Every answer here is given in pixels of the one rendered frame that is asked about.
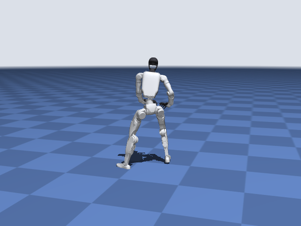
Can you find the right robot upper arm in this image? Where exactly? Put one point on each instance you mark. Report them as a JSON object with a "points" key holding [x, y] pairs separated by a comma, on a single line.
{"points": [[167, 85]]}

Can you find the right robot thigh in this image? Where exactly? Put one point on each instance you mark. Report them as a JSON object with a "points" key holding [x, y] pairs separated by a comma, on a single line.
{"points": [[161, 120]]}

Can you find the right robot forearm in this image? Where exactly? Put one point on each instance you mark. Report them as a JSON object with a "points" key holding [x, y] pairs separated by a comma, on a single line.
{"points": [[171, 101]]}

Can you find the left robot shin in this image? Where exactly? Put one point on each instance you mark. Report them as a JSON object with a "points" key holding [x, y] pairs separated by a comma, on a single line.
{"points": [[130, 147]]}

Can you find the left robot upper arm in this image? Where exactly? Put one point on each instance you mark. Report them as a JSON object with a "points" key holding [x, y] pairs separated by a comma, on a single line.
{"points": [[138, 83]]}

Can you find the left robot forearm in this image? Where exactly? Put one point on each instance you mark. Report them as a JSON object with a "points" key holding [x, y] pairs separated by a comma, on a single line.
{"points": [[140, 98]]}

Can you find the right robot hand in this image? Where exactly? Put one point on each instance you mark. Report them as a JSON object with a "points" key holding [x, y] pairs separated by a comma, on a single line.
{"points": [[163, 104]]}

